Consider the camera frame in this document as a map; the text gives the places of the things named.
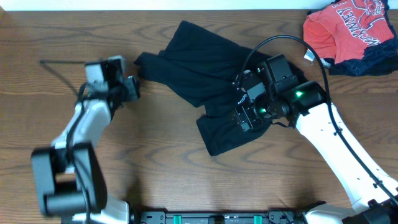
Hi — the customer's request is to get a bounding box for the black t-shirt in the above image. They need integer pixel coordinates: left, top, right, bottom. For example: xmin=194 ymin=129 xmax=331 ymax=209
xmin=134 ymin=21 xmax=272 ymax=156

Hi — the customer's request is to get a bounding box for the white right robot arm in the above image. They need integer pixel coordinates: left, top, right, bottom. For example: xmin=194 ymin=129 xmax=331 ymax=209
xmin=235 ymin=69 xmax=397 ymax=223

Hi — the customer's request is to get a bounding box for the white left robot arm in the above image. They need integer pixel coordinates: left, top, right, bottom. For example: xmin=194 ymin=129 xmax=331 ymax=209
xmin=30 ymin=76 xmax=140 ymax=223

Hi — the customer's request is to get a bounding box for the red printed t-shirt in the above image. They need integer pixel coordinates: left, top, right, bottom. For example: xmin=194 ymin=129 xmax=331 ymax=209
xmin=303 ymin=0 xmax=394 ymax=63

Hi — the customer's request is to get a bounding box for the dark navy garment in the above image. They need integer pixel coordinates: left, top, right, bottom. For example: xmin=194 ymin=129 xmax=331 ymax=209
xmin=325 ymin=1 xmax=397 ymax=77

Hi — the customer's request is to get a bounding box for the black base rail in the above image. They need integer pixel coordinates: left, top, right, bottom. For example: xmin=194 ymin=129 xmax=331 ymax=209
xmin=130 ymin=209 xmax=307 ymax=224

